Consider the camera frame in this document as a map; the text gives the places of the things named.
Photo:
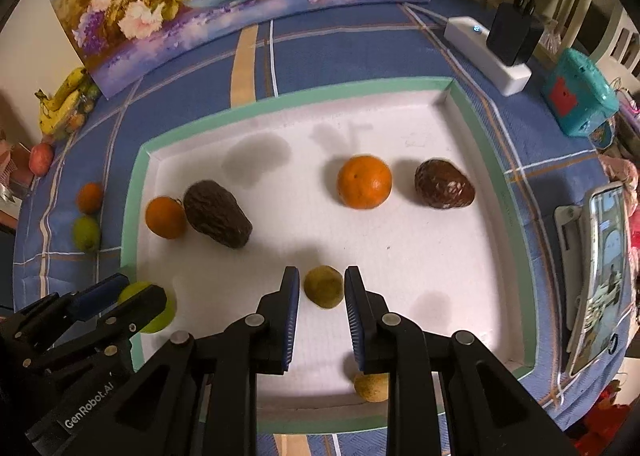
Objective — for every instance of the banana bunch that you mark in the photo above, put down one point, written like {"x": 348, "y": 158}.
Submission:
{"x": 60, "y": 108}

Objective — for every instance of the orange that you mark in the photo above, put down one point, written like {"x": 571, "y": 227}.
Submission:
{"x": 364, "y": 181}
{"x": 90, "y": 197}
{"x": 162, "y": 218}

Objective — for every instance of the clear bowl of small fruits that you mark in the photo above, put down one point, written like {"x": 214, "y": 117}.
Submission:
{"x": 89, "y": 100}

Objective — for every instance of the white power strip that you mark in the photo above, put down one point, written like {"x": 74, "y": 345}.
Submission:
{"x": 480, "y": 51}

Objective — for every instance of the teal patterned small container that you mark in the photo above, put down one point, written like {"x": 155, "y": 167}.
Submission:
{"x": 601, "y": 135}

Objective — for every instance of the white tray with green rim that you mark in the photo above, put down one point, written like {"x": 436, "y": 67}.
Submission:
{"x": 400, "y": 261}

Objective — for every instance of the smartphone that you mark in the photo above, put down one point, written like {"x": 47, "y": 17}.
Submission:
{"x": 602, "y": 276}

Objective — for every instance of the small tan round fruit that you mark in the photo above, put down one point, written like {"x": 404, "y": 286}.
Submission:
{"x": 372, "y": 387}

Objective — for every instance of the black charger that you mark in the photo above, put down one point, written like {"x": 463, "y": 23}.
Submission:
{"x": 512, "y": 35}

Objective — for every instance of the dark brown avocado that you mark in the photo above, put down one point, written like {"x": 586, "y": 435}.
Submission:
{"x": 215, "y": 216}
{"x": 444, "y": 184}

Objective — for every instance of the green lime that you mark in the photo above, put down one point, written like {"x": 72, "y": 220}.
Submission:
{"x": 164, "y": 321}
{"x": 86, "y": 234}

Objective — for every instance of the red apple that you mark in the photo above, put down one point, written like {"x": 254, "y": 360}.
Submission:
{"x": 41, "y": 158}

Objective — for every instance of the pink fabric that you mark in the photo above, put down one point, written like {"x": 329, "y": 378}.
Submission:
{"x": 622, "y": 170}

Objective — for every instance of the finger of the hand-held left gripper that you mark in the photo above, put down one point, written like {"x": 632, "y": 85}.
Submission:
{"x": 100, "y": 293}
{"x": 147, "y": 303}

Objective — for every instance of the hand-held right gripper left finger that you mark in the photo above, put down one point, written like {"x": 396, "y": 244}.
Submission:
{"x": 290, "y": 316}

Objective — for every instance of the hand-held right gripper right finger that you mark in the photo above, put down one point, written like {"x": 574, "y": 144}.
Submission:
{"x": 354, "y": 316}

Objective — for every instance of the teal plastic box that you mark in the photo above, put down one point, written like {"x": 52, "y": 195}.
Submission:
{"x": 585, "y": 85}

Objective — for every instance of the small olive round fruit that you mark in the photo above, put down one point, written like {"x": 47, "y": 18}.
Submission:
{"x": 324, "y": 286}

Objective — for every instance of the red fabric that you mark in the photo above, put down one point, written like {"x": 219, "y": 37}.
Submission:
{"x": 607, "y": 403}

